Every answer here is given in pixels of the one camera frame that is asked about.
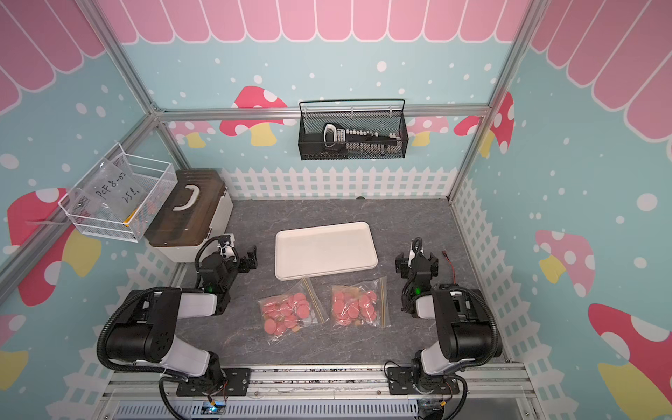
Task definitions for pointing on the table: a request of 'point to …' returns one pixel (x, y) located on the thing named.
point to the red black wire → (451, 265)
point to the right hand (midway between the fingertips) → (417, 253)
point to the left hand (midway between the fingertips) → (244, 250)
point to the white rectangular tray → (325, 250)
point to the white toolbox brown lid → (199, 209)
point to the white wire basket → (158, 178)
